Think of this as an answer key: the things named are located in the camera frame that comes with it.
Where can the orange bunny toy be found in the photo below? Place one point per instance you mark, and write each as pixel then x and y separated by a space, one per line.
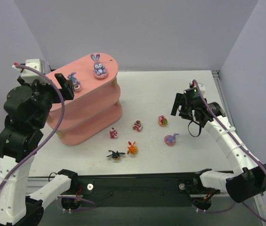
pixel 132 148

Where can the black winged toy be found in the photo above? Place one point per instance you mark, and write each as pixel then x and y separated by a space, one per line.
pixel 115 155

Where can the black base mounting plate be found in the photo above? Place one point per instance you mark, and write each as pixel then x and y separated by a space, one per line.
pixel 137 190

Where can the small purple bunny with cake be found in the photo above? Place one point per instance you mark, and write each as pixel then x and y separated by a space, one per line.
pixel 76 84

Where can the pink bear with strawberry hat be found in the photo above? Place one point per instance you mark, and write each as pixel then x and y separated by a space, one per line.
pixel 113 133

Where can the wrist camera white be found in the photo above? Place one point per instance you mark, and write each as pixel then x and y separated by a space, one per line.
pixel 200 86
pixel 30 71

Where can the pink three-tier wooden shelf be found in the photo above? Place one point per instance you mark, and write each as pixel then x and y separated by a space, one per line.
pixel 96 106

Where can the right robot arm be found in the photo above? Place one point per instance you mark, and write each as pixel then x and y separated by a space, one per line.
pixel 248 178

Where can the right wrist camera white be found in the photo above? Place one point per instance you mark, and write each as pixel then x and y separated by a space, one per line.
pixel 200 86

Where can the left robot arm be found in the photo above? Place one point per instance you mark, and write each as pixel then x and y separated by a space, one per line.
pixel 19 142

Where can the strawberry cake slice toy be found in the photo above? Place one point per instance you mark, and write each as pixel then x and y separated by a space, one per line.
pixel 137 126

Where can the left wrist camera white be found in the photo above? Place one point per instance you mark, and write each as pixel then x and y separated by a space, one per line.
pixel 30 71

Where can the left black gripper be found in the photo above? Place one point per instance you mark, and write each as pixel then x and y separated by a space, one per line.
pixel 59 89

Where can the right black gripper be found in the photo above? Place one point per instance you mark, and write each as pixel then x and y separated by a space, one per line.
pixel 181 106

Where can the purple bunny toy on donut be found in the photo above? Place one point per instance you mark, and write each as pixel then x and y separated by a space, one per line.
pixel 99 70

